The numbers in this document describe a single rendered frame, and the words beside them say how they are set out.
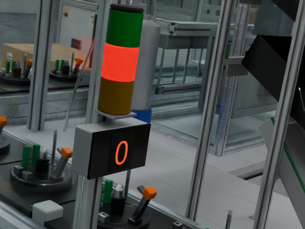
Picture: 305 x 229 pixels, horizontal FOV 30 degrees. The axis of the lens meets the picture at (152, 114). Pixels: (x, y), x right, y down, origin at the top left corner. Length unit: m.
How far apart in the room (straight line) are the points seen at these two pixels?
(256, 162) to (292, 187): 0.90
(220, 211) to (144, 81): 0.52
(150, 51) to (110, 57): 1.02
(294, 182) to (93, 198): 0.43
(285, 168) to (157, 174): 0.68
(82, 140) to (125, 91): 0.09
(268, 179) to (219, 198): 0.53
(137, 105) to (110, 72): 1.05
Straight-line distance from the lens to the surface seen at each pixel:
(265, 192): 1.17
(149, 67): 1.85
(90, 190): 0.90
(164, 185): 1.69
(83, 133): 0.82
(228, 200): 1.67
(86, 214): 0.92
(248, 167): 2.02
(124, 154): 0.86
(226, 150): 2.06
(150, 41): 1.83
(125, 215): 1.16
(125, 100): 0.83
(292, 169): 1.16
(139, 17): 0.81
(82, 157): 0.83
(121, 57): 0.81
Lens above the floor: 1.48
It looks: 15 degrees down
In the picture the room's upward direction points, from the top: 8 degrees clockwise
